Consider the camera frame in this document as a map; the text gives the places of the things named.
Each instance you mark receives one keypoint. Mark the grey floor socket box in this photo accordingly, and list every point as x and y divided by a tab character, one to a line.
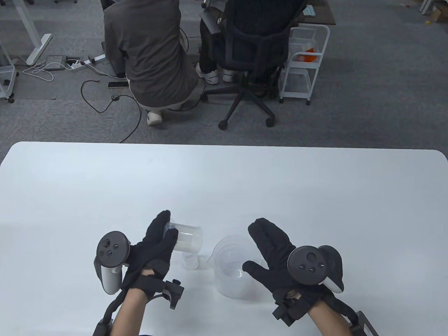
56	61

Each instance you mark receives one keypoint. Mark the black office chair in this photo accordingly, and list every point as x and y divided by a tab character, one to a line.
252	49

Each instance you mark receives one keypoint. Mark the white wheeled storage cart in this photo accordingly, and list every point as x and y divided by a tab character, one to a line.
7	73

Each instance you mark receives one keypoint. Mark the medium clear plastic beaker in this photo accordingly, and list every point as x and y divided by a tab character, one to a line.
189	238
232	271

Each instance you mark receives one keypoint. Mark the large clear plastic beaker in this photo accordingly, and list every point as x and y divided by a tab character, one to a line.
221	255

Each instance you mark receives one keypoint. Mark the person's right hand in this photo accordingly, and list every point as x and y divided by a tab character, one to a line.
273	252

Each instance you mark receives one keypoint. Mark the black handheld tracking controller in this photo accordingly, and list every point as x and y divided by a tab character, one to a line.
308	266
112	246

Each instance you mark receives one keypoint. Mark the cardboard box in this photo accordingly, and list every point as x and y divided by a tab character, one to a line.
439	14

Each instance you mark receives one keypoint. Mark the tiny clear plastic beaker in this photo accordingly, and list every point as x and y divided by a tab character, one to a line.
190	262

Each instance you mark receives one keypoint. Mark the person's left forearm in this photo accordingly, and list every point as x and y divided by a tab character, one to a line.
127	315

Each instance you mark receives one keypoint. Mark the white furniture piece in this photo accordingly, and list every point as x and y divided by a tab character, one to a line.
427	6

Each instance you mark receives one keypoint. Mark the orange white container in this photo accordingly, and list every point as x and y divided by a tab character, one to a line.
309	56

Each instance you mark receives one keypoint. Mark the black smartphone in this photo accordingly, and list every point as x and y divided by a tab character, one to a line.
117	84

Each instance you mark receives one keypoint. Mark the pale blue tray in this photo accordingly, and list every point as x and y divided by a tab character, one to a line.
309	10

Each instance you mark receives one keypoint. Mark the white rolling cart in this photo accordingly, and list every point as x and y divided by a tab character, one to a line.
308	29

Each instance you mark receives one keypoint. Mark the white desk frame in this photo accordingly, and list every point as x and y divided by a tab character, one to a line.
28	28

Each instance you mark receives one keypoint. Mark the person's left hand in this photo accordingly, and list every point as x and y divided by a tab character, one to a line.
154	252

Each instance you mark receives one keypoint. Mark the largest clear plastic beaker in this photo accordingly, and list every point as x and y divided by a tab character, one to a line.
227	292

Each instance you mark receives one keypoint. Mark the person's right forearm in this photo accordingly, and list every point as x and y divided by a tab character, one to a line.
329	322

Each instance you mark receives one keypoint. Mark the white power strip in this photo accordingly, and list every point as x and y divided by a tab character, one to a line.
98	58

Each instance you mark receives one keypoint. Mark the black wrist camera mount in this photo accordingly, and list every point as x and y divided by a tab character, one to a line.
290	313
175	292

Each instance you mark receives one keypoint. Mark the dark brown desk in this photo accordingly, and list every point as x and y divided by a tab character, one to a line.
323	15

